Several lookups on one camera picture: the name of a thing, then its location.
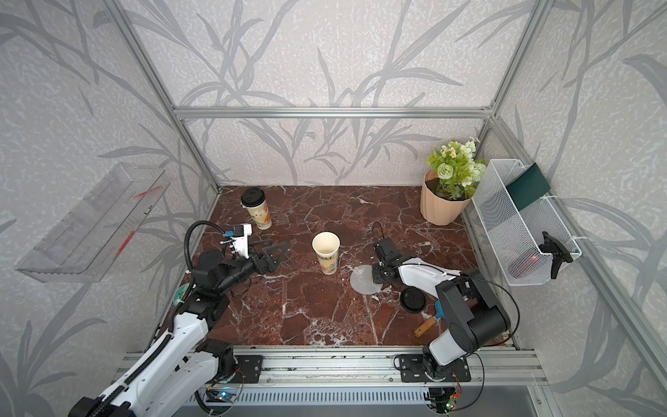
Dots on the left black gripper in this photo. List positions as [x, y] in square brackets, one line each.
[267, 252]

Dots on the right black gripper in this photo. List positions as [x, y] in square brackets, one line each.
[375, 275]

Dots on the printed paper cup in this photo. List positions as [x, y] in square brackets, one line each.
[326, 245]
[261, 216]

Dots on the black plastic cup lid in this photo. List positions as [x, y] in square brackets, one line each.
[253, 197]

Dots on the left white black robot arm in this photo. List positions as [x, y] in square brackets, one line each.
[184, 360]

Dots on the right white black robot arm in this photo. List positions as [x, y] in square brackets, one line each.
[473, 314]

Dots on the pink flower pot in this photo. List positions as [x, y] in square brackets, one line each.
[436, 210]

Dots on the yellow green tape roll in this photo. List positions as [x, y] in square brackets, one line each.
[179, 295]

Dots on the green white artificial flowers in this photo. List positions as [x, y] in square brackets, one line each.
[458, 170]

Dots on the red object in basket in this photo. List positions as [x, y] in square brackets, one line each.
[528, 263]

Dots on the dark green card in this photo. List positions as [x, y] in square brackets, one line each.
[528, 187]

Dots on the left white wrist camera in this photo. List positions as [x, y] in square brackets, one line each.
[237, 239]

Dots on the blue garden fork wooden handle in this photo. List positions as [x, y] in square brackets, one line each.
[428, 324]

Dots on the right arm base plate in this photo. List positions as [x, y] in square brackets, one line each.
[420, 368]

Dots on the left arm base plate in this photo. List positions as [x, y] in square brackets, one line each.
[245, 369]

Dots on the white wire mesh basket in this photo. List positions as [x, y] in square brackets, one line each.
[511, 232]

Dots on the clear acrylic wall shelf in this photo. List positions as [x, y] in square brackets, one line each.
[83, 246]

